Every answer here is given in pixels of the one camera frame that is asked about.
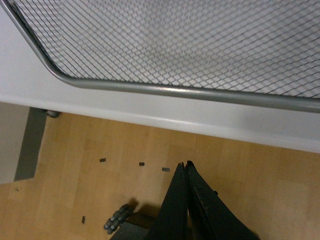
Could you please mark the grey table leg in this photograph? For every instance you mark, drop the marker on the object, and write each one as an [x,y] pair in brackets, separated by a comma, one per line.
[31,144]

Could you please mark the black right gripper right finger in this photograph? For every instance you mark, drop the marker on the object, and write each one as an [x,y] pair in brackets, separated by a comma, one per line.
[211,219]

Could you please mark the silver wire mesh rack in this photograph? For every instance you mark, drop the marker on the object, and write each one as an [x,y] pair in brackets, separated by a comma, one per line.
[263,53]

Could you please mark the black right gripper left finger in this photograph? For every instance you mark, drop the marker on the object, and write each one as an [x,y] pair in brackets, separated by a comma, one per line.
[172,218]

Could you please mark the grey caster wheel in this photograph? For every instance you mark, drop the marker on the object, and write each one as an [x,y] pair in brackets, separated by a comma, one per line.
[117,218]

